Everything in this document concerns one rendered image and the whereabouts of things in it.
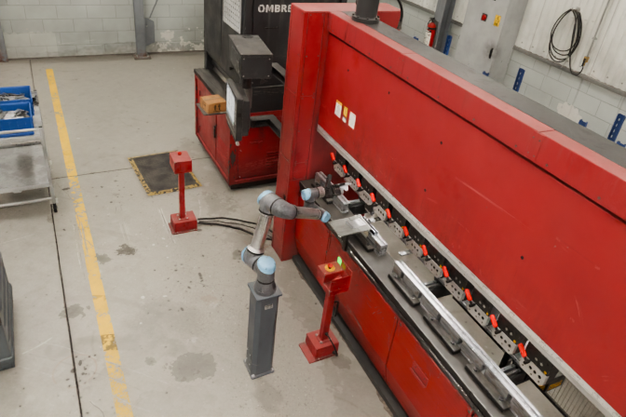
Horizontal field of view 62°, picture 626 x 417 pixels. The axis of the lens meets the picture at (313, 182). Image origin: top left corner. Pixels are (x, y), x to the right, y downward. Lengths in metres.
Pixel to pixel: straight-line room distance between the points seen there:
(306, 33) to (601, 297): 2.58
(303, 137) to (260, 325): 1.55
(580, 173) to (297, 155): 2.53
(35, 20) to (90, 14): 0.83
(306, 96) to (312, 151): 0.51
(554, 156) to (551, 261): 0.48
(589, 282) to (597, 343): 0.26
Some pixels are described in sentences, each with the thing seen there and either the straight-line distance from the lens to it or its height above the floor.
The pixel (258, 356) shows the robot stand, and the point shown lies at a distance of 3.86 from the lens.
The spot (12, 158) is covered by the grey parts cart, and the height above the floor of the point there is 0.33.
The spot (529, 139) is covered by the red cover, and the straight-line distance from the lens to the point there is 2.51.
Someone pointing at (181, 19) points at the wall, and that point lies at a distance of 10.04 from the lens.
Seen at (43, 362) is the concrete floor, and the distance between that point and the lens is 4.32.
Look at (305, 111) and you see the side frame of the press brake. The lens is 4.16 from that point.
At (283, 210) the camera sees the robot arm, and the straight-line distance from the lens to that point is 3.19.
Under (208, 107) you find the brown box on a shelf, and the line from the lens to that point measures 5.25.
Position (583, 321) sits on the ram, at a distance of 2.57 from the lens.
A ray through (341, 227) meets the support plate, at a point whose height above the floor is 1.00.
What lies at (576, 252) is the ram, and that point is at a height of 1.90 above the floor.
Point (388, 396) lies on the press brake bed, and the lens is 4.01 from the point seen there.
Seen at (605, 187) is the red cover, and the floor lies 2.24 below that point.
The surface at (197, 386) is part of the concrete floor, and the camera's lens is 3.99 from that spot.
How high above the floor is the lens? 3.17
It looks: 31 degrees down
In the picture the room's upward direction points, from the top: 7 degrees clockwise
